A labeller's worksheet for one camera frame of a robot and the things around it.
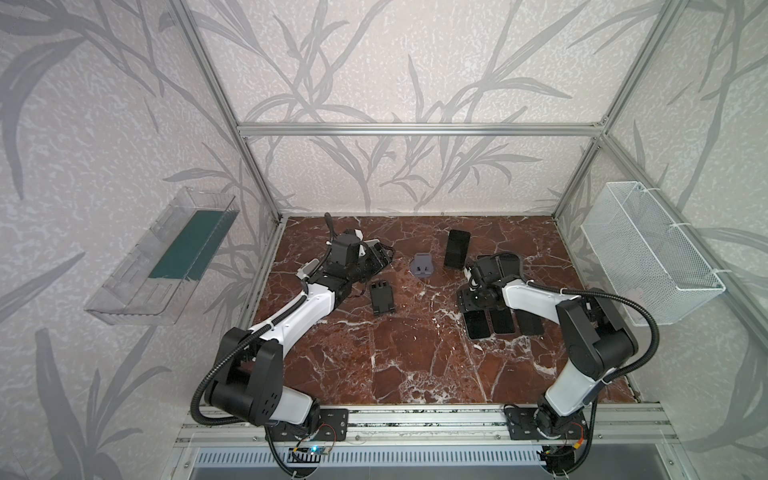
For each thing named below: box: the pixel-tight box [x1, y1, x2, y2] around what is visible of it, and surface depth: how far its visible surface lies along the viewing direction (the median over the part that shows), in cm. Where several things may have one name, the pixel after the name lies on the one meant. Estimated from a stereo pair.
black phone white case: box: [484, 308, 520, 338], surface depth 93 cm
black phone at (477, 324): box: [464, 310, 491, 340], surface depth 90 cm
